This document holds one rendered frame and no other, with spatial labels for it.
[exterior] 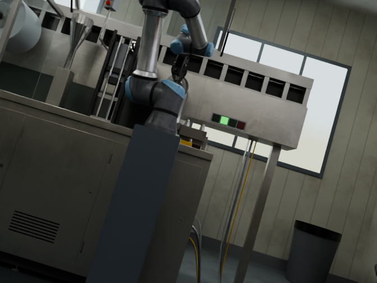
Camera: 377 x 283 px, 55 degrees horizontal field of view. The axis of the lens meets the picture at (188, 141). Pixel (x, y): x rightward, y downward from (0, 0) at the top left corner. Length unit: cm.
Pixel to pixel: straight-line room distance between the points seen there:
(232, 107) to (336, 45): 258
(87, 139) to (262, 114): 123
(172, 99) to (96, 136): 58
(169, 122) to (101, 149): 54
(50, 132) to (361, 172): 369
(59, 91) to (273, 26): 303
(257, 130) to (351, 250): 260
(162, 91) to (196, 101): 99
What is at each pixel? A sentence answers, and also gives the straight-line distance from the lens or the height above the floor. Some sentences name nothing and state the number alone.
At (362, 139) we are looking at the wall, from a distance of 481.
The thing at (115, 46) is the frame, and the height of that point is 135.
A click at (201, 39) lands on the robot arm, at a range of 181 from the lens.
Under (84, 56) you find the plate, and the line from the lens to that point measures 273.
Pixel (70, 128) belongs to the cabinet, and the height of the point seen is 81.
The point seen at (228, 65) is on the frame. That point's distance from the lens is 265.
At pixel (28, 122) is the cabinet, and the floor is 78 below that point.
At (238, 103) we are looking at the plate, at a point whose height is 133.
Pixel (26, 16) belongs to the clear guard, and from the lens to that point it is 248.
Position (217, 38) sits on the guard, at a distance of 265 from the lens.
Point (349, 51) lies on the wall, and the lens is 495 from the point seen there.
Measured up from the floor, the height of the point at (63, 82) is 108.
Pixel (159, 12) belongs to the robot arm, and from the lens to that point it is 162.
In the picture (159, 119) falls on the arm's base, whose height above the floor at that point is 95.
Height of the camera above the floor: 77
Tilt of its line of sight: 5 degrees up
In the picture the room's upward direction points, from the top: 17 degrees clockwise
